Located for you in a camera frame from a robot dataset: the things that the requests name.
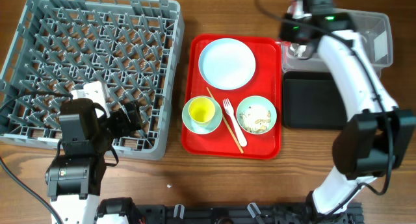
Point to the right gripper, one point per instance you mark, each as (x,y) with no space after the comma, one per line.
(285,21)

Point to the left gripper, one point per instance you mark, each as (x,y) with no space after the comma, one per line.
(124,128)

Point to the large pale blue plate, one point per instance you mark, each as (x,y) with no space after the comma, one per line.
(227,64)

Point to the pale blue small bowl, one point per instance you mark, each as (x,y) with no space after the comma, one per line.
(193,127)

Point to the yellow plastic cup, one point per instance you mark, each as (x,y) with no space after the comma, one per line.
(201,110)

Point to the mint green bowl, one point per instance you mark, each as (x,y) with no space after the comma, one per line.
(257,100)

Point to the wooden chopstick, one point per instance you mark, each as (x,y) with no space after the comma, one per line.
(227,125)

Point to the white plastic fork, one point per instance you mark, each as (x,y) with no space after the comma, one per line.
(238,132)

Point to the rice and nut scraps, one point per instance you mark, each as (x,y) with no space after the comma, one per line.
(255,119)

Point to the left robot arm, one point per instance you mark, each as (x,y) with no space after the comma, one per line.
(74,178)

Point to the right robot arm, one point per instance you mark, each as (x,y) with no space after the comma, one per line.
(377,133)

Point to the black plastic waste tray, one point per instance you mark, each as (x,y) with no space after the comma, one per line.
(311,100)

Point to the grey plastic dishwasher rack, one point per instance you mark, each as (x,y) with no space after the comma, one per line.
(131,46)

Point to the clear plastic waste bin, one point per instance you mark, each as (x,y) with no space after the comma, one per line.
(376,38)

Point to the red plastic serving tray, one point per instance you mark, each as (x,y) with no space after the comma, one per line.
(266,82)

